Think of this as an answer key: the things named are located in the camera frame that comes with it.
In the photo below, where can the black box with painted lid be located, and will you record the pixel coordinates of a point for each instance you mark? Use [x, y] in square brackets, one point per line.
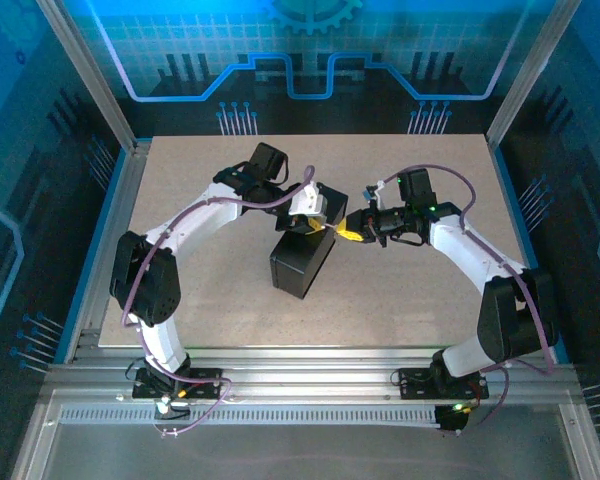
[300, 265]

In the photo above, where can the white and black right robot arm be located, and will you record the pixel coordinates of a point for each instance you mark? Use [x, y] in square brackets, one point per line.
[460, 245]

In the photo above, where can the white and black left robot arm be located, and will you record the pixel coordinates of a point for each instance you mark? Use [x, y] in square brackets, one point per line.
[195, 220]

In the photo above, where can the small black adapter board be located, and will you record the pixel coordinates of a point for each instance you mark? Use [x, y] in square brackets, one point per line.
[450, 420]
[166, 407]

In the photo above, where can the aluminium frame cross rail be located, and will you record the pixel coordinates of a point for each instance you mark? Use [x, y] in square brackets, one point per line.
[305, 370]

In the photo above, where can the aluminium frame side rail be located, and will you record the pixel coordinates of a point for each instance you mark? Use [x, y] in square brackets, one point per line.
[125, 200]

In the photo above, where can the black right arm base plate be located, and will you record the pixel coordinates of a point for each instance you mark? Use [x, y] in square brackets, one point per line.
[412, 387]

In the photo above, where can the aluminium frame post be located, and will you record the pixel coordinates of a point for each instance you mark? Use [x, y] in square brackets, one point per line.
[530, 75]
[87, 75]

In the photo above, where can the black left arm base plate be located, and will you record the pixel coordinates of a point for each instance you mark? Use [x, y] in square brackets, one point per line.
[142, 389]

